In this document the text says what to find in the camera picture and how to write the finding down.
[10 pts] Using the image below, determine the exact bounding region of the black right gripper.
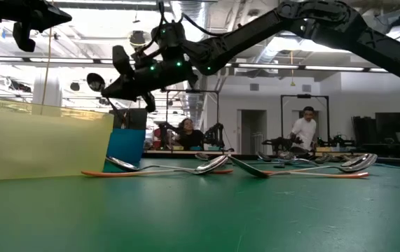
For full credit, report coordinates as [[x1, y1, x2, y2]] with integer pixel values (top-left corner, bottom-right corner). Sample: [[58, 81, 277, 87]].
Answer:
[[102, 45, 199, 113]]

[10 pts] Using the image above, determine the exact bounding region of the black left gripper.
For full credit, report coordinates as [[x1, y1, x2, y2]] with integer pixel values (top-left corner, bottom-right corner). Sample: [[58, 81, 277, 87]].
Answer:
[[0, 0, 73, 53]]

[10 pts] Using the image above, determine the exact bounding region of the blue plastic bin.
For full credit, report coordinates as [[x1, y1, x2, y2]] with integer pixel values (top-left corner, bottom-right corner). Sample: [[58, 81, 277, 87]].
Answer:
[[103, 127, 147, 173]]

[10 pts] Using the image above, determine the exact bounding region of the yellow-green plastic tray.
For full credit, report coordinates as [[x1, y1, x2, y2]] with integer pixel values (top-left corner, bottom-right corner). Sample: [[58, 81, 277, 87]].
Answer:
[[0, 97, 116, 182]]

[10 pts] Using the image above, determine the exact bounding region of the orange-handled metal spoon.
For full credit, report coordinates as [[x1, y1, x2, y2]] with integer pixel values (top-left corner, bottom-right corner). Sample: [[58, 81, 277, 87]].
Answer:
[[81, 154, 229, 179], [255, 153, 378, 175], [227, 155, 371, 180]]

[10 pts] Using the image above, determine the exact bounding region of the black ceiling dome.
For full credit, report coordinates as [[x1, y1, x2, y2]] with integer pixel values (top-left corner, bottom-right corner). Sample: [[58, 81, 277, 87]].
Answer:
[[128, 30, 148, 48]]

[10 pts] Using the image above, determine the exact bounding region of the silver metal spoon centre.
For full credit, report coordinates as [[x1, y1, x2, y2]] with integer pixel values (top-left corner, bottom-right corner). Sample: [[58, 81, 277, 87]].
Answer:
[[104, 155, 235, 175]]

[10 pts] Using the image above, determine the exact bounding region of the person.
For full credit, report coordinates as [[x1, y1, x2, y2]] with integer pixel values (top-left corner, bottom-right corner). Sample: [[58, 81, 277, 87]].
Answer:
[[288, 106, 318, 153], [175, 118, 206, 151]]

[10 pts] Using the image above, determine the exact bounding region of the ceiling light strip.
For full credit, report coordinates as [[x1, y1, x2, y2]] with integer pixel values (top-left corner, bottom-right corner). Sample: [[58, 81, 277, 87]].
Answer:
[[237, 63, 301, 70], [304, 65, 365, 72]]

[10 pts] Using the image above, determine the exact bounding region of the green table mat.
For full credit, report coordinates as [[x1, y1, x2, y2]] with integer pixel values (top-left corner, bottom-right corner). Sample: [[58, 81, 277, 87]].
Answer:
[[0, 157, 400, 252]]

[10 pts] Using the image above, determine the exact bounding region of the black monitor cluster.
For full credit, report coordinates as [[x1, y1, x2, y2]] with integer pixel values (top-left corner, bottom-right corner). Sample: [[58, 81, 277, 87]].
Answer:
[[351, 111, 400, 152]]

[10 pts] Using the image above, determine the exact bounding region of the hanging yellow cord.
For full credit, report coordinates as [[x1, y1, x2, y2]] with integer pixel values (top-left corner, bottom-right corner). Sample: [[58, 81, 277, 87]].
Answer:
[[40, 27, 53, 116]]

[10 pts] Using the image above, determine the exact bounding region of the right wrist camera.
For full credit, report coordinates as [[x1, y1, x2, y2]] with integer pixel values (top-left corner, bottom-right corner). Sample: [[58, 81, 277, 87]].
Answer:
[[150, 20, 187, 52]]

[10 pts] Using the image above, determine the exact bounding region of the black gantry frame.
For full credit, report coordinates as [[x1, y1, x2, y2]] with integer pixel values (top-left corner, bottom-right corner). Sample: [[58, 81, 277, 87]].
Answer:
[[165, 89, 221, 151], [280, 93, 330, 148]]

